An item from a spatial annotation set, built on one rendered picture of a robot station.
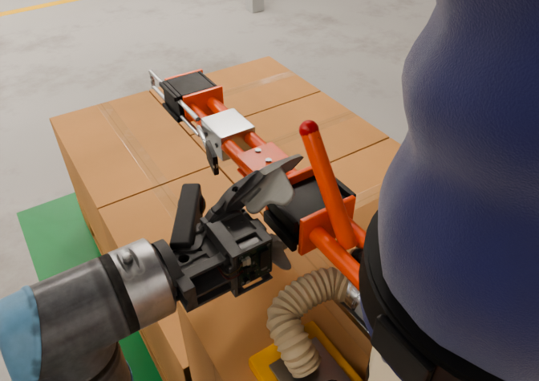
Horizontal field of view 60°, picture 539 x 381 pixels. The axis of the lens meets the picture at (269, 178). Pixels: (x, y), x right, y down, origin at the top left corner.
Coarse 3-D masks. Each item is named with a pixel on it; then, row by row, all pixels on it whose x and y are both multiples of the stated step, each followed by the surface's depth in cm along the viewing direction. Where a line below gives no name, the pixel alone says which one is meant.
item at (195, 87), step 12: (192, 72) 85; (180, 84) 81; (192, 84) 81; (204, 84) 81; (216, 84) 81; (192, 96) 79; (204, 96) 80; (216, 96) 81; (204, 108) 81; (192, 120) 81
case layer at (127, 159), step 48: (144, 96) 189; (240, 96) 189; (288, 96) 189; (96, 144) 163; (144, 144) 163; (192, 144) 163; (288, 144) 163; (336, 144) 163; (384, 144) 163; (96, 192) 144; (144, 192) 144
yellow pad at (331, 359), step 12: (312, 324) 60; (312, 336) 59; (324, 336) 59; (276, 348) 57; (324, 348) 57; (252, 360) 56; (264, 360) 56; (276, 360) 56; (324, 360) 56; (336, 360) 56; (264, 372) 55; (276, 372) 54; (288, 372) 54; (312, 372) 54; (324, 372) 54; (336, 372) 54; (348, 372) 55
